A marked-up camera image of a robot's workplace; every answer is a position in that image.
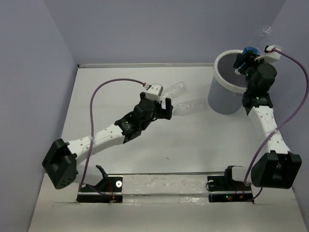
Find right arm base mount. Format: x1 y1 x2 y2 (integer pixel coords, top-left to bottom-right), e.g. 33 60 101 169
205 175 253 203

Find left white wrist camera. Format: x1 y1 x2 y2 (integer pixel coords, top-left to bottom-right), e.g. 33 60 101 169
144 83 164 102

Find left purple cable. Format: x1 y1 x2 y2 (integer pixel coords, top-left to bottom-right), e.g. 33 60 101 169
78 78 148 199

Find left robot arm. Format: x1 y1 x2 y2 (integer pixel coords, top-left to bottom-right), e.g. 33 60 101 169
42 92 173 189

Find white foam front panel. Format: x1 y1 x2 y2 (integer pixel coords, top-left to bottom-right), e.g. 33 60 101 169
122 174 209 196

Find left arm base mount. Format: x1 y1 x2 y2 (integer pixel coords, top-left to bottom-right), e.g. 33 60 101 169
77 175 123 203

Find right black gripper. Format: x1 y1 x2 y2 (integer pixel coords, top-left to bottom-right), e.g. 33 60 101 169
234 50 271 92

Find blue label clear bottle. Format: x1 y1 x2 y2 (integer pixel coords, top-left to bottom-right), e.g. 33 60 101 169
241 25 273 55

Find grey round bin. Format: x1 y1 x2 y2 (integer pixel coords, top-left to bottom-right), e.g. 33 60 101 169
208 50 247 115

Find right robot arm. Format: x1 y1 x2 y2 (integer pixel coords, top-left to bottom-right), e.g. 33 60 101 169
222 51 302 189

